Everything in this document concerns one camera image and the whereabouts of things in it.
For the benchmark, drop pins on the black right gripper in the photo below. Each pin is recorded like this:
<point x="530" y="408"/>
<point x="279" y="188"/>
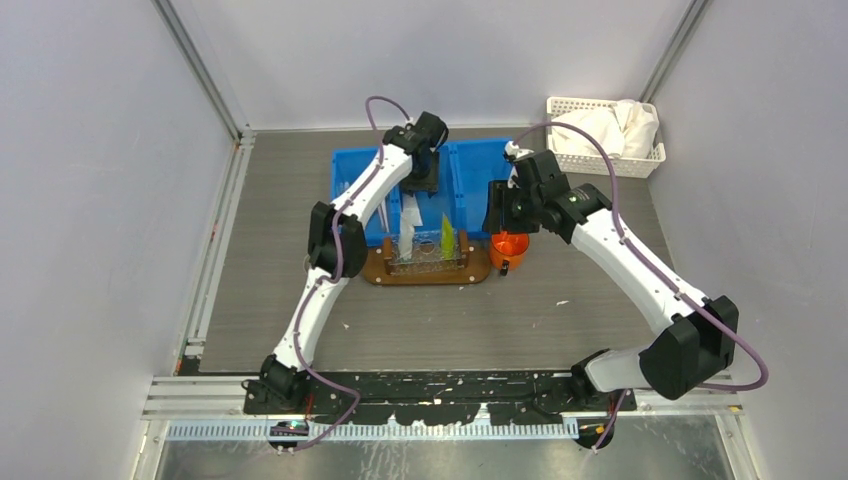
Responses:
<point x="500" y="195"/>

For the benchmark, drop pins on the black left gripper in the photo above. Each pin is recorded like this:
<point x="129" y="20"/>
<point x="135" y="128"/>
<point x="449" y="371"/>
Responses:
<point x="428" y="185"/>

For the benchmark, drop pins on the blue plastic divided bin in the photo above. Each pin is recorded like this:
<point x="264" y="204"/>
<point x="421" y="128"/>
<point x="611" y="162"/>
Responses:
<point x="466" y="168"/>

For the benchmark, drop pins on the orange plastic mug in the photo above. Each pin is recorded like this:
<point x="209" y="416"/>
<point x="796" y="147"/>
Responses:
<point x="507" y="250"/>

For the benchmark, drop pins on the white toothpaste tube green cap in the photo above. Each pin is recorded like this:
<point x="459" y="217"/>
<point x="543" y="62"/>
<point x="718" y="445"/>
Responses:
<point x="410" y="219"/>

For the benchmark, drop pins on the yellow-green toothpaste tube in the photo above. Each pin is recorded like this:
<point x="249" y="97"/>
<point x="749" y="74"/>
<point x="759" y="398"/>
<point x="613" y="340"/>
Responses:
<point x="447" y="239"/>

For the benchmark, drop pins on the clear textured toothbrush holder rack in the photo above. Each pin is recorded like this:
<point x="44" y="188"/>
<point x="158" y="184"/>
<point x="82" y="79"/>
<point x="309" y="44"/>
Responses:
<point x="426" y="256"/>

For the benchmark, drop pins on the brown wooden oval tray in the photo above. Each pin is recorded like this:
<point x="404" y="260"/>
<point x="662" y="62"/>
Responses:
<point x="474" y="267"/>

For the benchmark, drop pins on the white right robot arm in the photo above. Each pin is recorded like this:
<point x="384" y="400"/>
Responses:
<point x="692" y="332"/>

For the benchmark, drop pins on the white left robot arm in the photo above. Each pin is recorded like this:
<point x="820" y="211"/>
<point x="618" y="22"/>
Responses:
<point x="337" y="251"/>

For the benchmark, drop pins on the white toothbrush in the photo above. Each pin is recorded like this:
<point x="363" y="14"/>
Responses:
<point x="384" y="215"/>

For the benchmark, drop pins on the white plastic basket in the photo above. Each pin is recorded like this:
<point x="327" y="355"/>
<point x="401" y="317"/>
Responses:
<point x="578" y="155"/>

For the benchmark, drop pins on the white crumpled cloth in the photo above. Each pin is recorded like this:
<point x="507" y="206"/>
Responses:
<point x="625" y="129"/>

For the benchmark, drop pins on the aluminium frame rail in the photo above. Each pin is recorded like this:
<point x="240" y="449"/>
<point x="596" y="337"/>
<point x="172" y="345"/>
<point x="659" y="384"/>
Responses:
<point x="197" y="66"/>

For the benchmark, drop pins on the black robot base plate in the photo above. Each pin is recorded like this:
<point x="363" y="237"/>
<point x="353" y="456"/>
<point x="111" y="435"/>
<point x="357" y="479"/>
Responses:
<point x="508" y="397"/>

